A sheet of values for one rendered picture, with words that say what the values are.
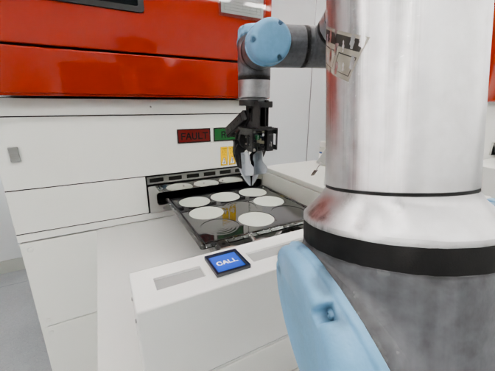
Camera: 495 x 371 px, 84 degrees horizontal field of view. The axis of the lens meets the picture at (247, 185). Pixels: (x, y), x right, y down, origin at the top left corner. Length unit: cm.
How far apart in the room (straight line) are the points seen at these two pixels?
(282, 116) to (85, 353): 247
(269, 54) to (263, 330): 46
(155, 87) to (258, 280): 65
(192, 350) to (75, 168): 66
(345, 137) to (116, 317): 54
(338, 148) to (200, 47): 81
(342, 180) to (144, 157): 83
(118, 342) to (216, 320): 20
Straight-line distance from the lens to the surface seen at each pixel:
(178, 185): 98
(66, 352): 124
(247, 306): 45
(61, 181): 96
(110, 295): 68
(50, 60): 89
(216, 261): 45
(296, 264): 17
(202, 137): 98
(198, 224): 74
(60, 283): 109
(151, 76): 89
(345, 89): 17
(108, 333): 59
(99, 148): 94
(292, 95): 302
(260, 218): 76
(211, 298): 41
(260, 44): 53
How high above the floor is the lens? 120
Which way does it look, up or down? 16 degrees down
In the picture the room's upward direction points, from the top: straight up
